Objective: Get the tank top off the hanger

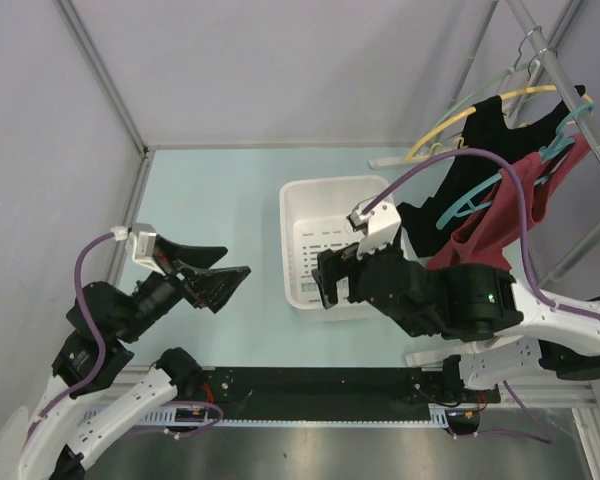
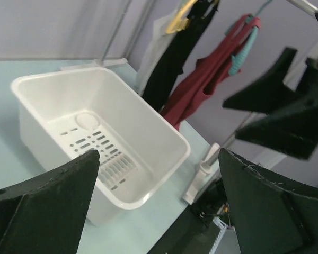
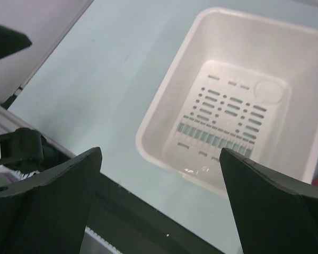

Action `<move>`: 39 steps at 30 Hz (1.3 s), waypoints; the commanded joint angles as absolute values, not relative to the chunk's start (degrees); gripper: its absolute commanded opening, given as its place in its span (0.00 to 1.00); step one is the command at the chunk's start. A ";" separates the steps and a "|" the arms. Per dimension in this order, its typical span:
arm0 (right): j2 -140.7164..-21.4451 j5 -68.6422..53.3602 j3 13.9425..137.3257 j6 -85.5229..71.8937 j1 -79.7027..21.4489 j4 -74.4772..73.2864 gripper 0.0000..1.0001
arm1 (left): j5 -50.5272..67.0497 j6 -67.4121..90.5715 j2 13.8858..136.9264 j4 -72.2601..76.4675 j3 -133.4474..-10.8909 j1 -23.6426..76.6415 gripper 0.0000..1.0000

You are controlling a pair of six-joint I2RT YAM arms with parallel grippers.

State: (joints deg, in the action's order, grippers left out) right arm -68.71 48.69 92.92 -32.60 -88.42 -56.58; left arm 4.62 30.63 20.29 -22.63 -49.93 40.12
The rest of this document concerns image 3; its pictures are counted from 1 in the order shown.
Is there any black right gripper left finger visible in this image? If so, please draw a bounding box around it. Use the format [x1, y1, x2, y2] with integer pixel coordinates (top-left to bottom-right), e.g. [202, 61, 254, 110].
[0, 147, 102, 253]

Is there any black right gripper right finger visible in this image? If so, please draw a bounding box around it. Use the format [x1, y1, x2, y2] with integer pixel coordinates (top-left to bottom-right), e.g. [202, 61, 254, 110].
[219, 148, 318, 253]

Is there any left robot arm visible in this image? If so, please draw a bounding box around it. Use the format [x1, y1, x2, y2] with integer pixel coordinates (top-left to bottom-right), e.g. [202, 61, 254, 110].
[0, 128, 70, 174]

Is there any white plastic basket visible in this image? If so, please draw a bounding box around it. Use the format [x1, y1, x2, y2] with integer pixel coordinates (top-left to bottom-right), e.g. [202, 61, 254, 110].
[136, 8, 318, 196]

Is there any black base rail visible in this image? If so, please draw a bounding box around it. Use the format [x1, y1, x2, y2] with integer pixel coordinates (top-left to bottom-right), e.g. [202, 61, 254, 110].
[87, 174, 221, 253]

